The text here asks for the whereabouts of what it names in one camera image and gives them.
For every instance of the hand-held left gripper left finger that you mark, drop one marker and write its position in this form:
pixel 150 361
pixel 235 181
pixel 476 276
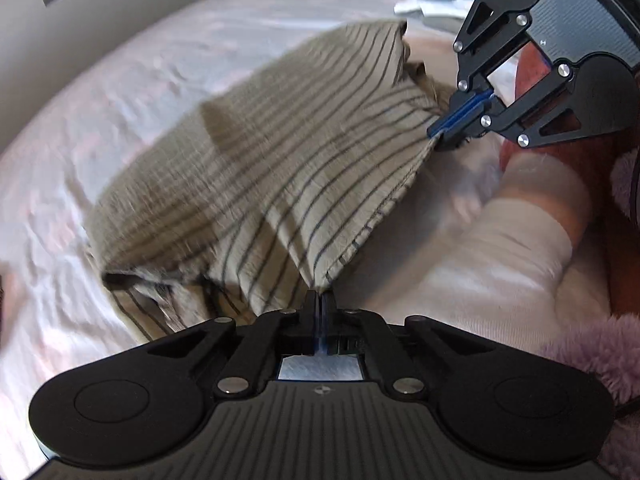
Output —
pixel 314 317

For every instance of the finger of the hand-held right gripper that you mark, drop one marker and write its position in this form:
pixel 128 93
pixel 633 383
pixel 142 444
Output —
pixel 470 122
pixel 462 107

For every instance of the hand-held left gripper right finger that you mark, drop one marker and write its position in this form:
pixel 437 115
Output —
pixel 327 317

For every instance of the beige striped shirt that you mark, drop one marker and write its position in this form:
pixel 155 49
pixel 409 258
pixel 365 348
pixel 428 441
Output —
pixel 300 160

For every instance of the person's white sock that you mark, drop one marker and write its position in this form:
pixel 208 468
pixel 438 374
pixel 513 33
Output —
pixel 480 270

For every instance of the person's bare leg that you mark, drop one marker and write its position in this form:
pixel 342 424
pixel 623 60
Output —
pixel 622 270

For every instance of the pink fluffy robe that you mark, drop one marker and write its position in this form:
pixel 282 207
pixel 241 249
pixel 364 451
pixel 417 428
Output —
pixel 590 355

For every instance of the polka dot bed sheet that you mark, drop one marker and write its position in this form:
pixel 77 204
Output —
pixel 100 110

